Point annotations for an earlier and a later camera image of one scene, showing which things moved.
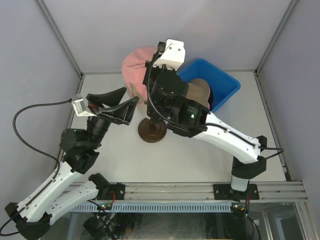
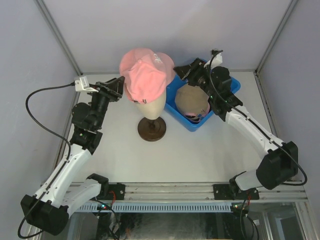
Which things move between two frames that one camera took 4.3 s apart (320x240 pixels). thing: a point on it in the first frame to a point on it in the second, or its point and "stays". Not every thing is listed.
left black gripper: (120, 113) to (112, 90)
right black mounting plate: (225, 192) stays
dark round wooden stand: (151, 132) stays
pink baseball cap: (134, 69) stays
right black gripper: (157, 70) to (196, 68)
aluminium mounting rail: (268, 191) stays
